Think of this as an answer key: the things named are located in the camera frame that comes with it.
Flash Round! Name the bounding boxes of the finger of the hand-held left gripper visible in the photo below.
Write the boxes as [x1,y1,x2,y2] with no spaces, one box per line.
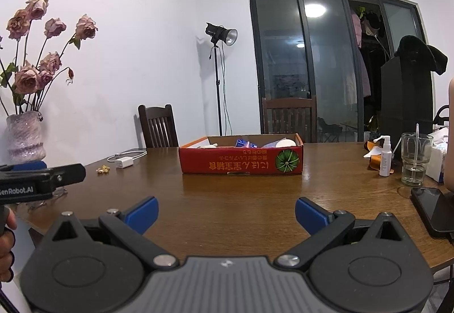
[0,161,48,172]
[50,163,87,193]

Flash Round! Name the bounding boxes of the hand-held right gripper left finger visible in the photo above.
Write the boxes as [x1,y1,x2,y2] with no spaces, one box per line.
[43,197,180,271]

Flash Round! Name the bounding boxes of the studio light on stand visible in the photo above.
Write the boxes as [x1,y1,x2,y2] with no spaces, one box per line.
[205,22,238,136]

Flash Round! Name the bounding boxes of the white tissue box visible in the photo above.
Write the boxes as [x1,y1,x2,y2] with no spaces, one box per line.
[426,127,453,182]

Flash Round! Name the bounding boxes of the dark wooden chair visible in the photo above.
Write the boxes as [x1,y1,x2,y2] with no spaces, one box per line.
[138,104,180,149]
[262,96,318,144]

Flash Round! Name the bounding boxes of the red and orange cardboard box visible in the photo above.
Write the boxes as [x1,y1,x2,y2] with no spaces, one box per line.
[178,133,305,175]

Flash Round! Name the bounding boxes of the person's left hand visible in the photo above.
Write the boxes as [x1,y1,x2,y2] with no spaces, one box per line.
[0,207,18,284]

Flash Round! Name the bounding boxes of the white cable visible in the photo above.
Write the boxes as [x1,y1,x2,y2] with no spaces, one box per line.
[106,149,148,162]

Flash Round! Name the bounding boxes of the pink ribbed vase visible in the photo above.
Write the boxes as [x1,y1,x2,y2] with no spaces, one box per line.
[6,111,47,164]

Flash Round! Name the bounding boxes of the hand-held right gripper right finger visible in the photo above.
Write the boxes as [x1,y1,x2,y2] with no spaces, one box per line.
[275,197,414,270]

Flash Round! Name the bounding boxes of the clear drinking glass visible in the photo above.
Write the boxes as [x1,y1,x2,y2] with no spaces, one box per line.
[401,124,434,187]

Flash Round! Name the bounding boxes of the eyeglasses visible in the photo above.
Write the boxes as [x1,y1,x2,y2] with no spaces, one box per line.
[26,186,69,210]

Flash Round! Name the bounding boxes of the black garment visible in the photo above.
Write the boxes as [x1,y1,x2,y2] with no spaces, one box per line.
[394,35,448,75]

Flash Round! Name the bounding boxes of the black monitor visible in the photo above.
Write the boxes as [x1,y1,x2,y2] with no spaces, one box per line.
[379,56,435,154]

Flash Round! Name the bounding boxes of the white spray bottle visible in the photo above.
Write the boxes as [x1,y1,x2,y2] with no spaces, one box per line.
[375,136,394,177]

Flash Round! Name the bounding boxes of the black smartphone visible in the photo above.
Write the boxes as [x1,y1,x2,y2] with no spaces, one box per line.
[410,187,454,239]

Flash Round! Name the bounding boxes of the hanging clothes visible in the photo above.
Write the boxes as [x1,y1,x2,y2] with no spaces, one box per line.
[349,6,384,101]

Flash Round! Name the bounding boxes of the dried pink roses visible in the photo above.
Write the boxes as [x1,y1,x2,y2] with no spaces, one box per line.
[0,0,98,115]

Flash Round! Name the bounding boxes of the sliding glass door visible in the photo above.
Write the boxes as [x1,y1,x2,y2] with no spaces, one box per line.
[248,0,428,144]

